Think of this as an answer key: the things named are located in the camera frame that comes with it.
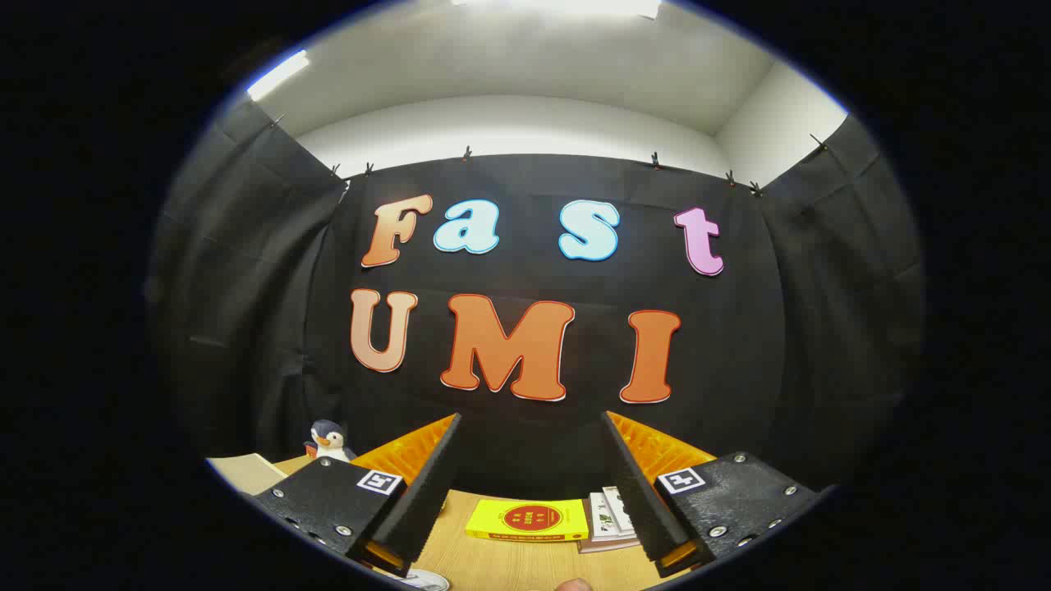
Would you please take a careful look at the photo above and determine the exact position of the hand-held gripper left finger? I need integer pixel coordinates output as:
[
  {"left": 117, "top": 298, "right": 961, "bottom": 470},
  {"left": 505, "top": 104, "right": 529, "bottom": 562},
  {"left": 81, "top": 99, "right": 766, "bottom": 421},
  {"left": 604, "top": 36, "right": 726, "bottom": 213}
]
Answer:
[{"left": 253, "top": 413, "right": 463, "bottom": 578}]

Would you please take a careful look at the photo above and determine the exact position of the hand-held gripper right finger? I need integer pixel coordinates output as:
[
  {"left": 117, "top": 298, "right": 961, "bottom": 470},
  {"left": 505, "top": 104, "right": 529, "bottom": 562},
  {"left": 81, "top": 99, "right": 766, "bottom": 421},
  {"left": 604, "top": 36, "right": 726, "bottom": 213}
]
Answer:
[{"left": 600, "top": 410, "right": 824, "bottom": 580}]

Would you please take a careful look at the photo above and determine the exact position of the white canvas shoe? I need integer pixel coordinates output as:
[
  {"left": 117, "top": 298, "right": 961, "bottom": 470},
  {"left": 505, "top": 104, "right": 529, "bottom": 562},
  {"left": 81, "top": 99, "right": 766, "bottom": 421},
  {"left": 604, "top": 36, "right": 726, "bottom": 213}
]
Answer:
[{"left": 392, "top": 569, "right": 451, "bottom": 591}]

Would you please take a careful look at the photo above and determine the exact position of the beige fabric storage box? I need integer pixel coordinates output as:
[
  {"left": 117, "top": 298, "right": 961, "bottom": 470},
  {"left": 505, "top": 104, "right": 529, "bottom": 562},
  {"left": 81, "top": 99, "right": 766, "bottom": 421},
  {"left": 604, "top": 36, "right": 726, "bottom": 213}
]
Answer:
[{"left": 208, "top": 453, "right": 288, "bottom": 497}]

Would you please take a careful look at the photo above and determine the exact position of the brown book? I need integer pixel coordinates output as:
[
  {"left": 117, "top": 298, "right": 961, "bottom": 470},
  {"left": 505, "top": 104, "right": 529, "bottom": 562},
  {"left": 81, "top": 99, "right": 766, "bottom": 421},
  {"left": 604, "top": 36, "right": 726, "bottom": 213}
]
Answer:
[{"left": 577, "top": 534, "right": 642, "bottom": 554}]

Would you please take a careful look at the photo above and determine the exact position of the yellow book red circle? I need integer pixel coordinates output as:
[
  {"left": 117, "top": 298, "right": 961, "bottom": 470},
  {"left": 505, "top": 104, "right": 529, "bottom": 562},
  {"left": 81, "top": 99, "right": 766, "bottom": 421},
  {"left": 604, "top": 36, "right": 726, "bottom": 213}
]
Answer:
[{"left": 466, "top": 498, "right": 590, "bottom": 543}]

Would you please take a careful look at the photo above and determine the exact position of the penguin plush toy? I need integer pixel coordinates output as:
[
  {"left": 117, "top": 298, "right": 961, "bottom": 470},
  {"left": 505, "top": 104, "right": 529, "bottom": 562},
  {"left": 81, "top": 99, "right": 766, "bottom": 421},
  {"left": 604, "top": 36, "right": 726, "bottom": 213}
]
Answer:
[{"left": 304, "top": 419, "right": 357, "bottom": 462}]

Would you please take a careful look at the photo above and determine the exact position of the black backdrop cloth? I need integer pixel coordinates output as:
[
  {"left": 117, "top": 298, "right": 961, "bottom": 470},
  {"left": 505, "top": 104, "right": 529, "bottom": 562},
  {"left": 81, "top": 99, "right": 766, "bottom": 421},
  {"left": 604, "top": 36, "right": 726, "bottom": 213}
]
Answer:
[{"left": 148, "top": 98, "right": 925, "bottom": 503}]

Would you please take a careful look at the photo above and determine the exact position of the ceiling light strip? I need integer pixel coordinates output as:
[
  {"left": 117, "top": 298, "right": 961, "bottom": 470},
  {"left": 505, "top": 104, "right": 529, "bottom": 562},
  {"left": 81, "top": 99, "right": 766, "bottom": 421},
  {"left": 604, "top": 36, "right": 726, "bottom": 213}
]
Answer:
[
  {"left": 246, "top": 49, "right": 311, "bottom": 102},
  {"left": 452, "top": 0, "right": 663, "bottom": 20}
]

